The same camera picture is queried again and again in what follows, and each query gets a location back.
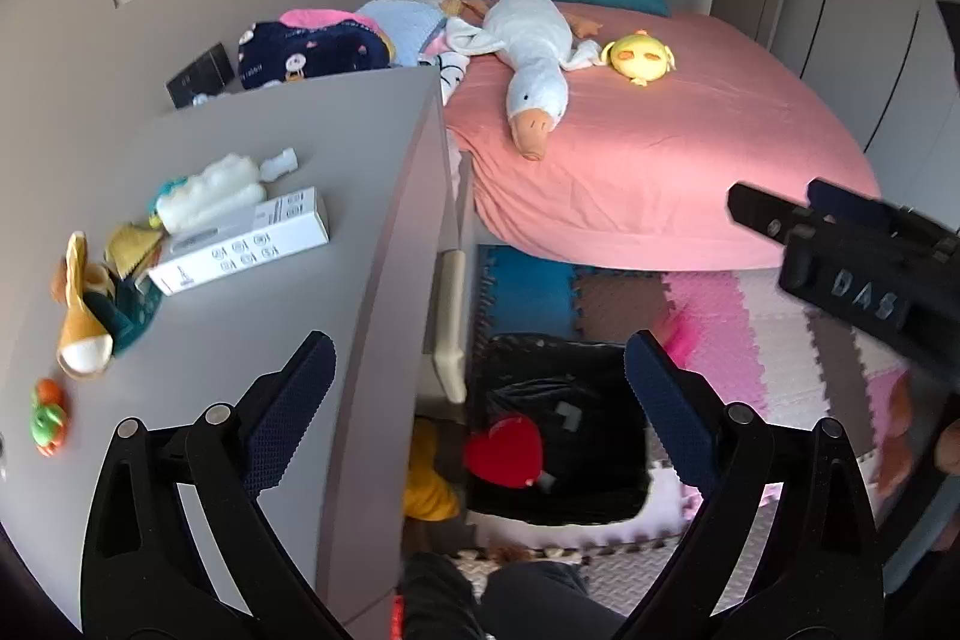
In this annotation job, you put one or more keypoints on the small orange green toy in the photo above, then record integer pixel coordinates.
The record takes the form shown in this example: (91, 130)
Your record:
(49, 422)

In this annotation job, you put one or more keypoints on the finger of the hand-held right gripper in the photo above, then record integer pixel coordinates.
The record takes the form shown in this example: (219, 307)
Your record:
(847, 201)
(765, 212)

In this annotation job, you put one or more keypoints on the bed with pink sheet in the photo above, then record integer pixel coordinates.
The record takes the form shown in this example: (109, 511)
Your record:
(675, 145)

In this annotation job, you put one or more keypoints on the white cardboard box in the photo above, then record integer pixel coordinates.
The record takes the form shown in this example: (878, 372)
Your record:
(247, 239)

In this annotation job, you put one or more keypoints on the light blue baby garment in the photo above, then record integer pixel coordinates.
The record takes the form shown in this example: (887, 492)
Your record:
(204, 99)

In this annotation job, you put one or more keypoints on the grey dresser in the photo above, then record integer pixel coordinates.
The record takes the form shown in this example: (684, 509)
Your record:
(300, 310)

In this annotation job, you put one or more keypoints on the beige wardrobe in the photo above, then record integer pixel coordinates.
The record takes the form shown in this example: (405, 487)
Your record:
(862, 48)

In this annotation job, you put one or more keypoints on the pink cloth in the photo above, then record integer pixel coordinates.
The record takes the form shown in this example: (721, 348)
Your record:
(311, 16)

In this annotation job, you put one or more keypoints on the navy printed fleece blanket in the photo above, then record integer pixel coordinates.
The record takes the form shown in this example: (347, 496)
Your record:
(315, 48)

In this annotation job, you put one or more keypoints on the yellow cloth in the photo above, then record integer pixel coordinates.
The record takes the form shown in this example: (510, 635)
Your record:
(131, 246)

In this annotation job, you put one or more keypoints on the light blue striped blanket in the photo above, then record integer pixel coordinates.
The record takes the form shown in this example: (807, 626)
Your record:
(405, 21)

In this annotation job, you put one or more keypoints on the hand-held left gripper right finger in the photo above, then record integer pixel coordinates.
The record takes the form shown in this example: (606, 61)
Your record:
(667, 407)

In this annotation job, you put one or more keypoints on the person's legs in dark trousers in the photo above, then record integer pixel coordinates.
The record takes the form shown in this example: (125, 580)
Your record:
(525, 602)

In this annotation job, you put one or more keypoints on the yellow chick plush toy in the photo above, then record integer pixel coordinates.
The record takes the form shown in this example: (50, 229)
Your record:
(637, 57)

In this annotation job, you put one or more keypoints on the red heart-shaped item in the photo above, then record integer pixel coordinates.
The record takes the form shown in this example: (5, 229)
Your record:
(502, 449)

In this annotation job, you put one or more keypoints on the white goose plush toy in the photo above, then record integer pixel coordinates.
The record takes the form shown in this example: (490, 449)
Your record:
(532, 48)

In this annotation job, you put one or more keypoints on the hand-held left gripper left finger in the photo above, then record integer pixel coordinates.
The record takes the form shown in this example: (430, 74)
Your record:
(292, 407)

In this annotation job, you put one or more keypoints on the white bumpy plastic bottle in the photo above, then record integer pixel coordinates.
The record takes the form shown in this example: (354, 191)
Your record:
(214, 194)

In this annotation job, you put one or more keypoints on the black bin with bag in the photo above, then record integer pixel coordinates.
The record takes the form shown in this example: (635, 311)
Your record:
(555, 385)

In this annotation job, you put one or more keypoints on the white cartoon print cloth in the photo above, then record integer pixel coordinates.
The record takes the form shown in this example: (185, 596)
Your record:
(451, 74)

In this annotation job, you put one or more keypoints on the yellow plush item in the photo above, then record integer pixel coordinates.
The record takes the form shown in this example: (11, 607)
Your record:
(429, 490)

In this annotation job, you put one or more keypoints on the small white plastic bottle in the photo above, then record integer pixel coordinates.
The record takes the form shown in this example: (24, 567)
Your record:
(279, 164)

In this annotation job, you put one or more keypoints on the person's right hand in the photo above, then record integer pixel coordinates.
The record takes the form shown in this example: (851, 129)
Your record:
(949, 446)

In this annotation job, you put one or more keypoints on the colourful foam puzzle mat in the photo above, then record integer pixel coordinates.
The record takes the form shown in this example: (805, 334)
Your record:
(787, 340)

